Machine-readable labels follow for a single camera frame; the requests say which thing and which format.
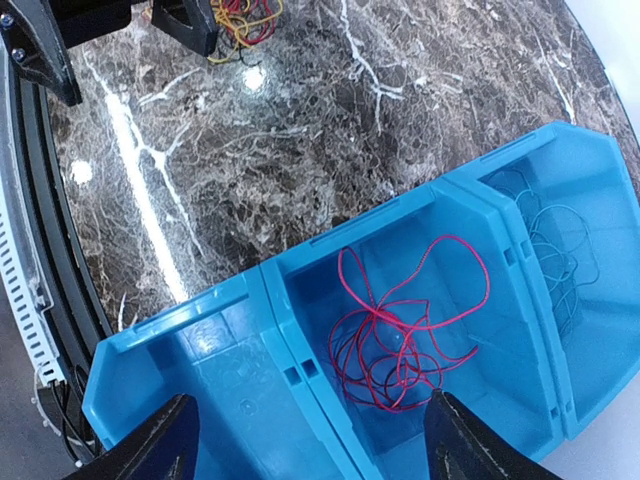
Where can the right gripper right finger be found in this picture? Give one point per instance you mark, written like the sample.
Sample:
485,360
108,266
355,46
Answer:
459,445

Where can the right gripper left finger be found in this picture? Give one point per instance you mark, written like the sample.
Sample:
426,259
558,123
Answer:
164,446

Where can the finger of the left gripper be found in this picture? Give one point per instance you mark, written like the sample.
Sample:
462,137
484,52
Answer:
190,22
34,43

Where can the blue plastic divided bin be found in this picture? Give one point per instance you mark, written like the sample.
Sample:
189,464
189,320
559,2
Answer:
511,282

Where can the black front rail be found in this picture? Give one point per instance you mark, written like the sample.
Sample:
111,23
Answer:
78,315

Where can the white slotted cable duct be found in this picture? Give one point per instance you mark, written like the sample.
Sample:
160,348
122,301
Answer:
29,320

